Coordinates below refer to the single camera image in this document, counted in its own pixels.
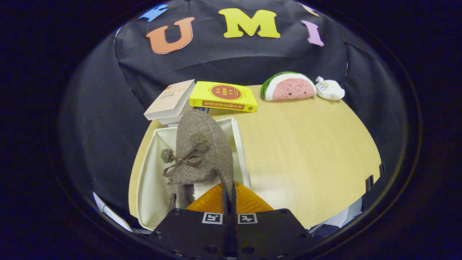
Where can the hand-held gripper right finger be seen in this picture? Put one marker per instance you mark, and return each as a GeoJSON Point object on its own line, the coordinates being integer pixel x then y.
{"type": "Point", "coordinates": [270, 234]}

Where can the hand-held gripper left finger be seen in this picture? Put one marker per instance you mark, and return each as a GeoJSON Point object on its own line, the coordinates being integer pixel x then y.
{"type": "Point", "coordinates": [191, 234]}

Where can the cream storage box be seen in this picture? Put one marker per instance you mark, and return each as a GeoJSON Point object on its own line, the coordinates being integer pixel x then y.
{"type": "Point", "coordinates": [153, 187]}

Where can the brown fuzzy slipper shoe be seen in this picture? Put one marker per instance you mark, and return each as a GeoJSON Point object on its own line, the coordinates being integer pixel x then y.
{"type": "Point", "coordinates": [209, 144]}

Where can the white paper pile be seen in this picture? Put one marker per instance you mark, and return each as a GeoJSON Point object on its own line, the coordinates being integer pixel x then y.
{"type": "Point", "coordinates": [339, 218]}

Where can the black table edge clamp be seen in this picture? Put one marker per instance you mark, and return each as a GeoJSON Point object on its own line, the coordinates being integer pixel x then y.
{"type": "Point", "coordinates": [381, 168]}
{"type": "Point", "coordinates": [369, 183]}

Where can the white book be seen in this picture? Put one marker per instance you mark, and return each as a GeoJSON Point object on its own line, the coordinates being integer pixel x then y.
{"type": "Point", "coordinates": [173, 120]}

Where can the yellow book with red circle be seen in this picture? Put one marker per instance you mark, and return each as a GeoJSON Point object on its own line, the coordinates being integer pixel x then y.
{"type": "Point", "coordinates": [223, 94]}

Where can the watermelon slice plush toy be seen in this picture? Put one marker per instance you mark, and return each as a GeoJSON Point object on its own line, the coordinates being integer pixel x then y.
{"type": "Point", "coordinates": [288, 88]}

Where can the white plush toy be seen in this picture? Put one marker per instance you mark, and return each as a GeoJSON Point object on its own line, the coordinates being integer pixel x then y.
{"type": "Point", "coordinates": [330, 90]}

